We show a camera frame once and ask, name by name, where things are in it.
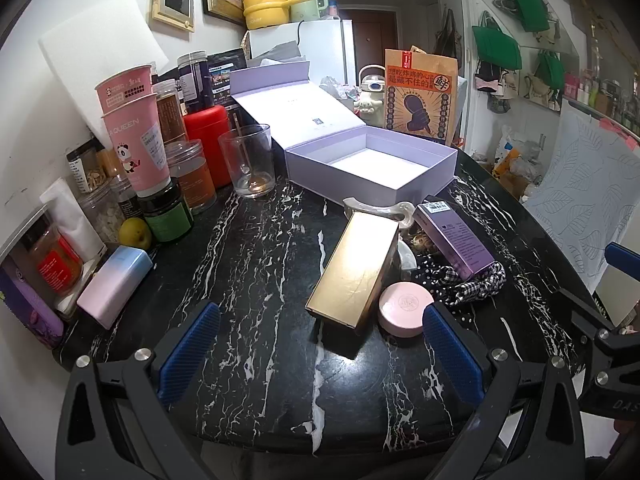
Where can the wall intercom panel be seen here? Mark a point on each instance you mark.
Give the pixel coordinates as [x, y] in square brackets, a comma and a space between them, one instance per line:
[172, 5]

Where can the black polka-dot scrunchie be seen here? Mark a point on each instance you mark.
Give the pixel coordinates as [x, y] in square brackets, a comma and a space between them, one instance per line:
[430, 272]

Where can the pearl white hair claw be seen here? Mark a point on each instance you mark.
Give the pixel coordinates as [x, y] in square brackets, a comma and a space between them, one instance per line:
[400, 210]

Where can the clear jar orange contents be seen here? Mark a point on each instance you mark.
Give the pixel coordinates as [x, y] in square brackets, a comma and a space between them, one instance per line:
[192, 180]

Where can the crumpled plastic wrap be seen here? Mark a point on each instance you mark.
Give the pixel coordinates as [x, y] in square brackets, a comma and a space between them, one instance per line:
[337, 90]

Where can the plastic bags on floor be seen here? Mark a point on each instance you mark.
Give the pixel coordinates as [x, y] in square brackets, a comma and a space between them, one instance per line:
[515, 157]

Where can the row of bottles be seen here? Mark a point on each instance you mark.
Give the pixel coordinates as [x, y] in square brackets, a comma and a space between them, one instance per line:
[610, 100]

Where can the pastel pink blue box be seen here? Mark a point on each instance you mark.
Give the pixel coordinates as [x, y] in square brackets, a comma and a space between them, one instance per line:
[112, 285]

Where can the green tote bag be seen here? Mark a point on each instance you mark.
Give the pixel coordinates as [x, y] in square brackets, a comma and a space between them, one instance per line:
[495, 47]

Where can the dark jar silver lid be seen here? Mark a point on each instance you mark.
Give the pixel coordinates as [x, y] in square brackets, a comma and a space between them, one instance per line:
[192, 82]

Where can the white refrigerator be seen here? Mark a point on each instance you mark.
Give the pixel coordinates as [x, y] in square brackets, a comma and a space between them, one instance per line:
[320, 45]

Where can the black printed packet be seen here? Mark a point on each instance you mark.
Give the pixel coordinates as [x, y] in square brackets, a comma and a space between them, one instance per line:
[222, 75]

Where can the light green electric kettle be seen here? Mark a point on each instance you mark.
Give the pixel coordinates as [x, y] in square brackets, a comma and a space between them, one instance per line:
[305, 2]

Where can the white foam board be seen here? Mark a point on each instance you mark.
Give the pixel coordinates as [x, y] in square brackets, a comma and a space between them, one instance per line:
[100, 40]

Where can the lavender gift box with lid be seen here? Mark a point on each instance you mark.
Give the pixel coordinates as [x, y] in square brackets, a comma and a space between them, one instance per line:
[350, 180]

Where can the pink round compact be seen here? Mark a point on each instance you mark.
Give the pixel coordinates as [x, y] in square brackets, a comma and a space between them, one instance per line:
[402, 305]

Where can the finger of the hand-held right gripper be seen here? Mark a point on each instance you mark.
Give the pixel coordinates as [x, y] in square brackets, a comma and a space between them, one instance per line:
[622, 257]
[607, 355]

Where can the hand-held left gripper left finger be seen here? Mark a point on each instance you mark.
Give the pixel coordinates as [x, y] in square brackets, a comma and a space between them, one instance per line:
[192, 345]

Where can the purple cosmetic box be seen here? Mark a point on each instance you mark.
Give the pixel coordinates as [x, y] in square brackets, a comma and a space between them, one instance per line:
[455, 240]

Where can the dark jar green label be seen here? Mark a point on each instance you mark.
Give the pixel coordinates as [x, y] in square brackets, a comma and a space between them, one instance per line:
[167, 222]

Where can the white character water bottle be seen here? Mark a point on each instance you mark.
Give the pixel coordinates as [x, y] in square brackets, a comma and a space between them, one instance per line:
[372, 100]

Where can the clear hair clip gold ornament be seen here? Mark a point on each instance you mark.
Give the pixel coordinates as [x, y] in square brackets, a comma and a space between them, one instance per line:
[422, 242]

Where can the clear bag dried slices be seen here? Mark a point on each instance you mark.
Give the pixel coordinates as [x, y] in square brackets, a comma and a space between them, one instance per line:
[90, 170]

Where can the orange printed paper bag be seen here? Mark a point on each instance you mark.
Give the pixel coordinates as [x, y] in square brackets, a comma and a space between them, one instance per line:
[420, 100]

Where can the black white gingham scrunchie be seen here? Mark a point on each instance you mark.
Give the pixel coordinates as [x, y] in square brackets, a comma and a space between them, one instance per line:
[480, 285]

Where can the purple packet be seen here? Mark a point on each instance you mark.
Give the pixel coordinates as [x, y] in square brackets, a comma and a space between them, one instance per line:
[30, 315]

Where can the yellow fruit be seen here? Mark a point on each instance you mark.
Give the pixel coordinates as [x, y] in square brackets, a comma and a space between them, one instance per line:
[134, 232]

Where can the brown door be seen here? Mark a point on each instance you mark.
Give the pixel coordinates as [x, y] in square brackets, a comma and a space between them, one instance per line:
[370, 35]

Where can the yellow cooking pot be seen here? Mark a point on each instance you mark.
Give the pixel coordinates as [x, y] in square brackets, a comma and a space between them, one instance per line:
[265, 10]

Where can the clear jar white pieces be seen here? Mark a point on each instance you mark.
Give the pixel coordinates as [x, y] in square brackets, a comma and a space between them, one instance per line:
[105, 220]

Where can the dark hanging bag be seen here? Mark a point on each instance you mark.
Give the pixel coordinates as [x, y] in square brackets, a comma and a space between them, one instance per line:
[446, 35]

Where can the chair with leaf-pattern cover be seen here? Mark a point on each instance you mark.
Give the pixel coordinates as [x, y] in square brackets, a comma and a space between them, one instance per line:
[575, 185]

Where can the jar with brown label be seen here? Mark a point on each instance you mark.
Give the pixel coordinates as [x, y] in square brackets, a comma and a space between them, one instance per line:
[170, 115]

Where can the white pouch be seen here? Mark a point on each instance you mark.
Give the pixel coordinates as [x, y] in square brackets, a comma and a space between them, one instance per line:
[75, 220]

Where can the clear drinking glass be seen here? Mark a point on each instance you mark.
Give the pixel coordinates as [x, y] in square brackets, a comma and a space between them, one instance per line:
[250, 155]

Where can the red canister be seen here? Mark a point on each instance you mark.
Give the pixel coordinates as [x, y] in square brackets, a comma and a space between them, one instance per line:
[210, 145]

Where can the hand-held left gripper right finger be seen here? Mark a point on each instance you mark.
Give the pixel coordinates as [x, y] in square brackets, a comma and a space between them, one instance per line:
[452, 355]

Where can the jar with red label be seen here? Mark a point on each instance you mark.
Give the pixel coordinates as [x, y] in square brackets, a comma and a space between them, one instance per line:
[55, 265]

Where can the gold rectangular box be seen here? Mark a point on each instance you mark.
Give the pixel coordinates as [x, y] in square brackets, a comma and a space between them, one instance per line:
[350, 270]

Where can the pink panda paper cup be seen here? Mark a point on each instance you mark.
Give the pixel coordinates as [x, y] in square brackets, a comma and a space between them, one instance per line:
[140, 150]

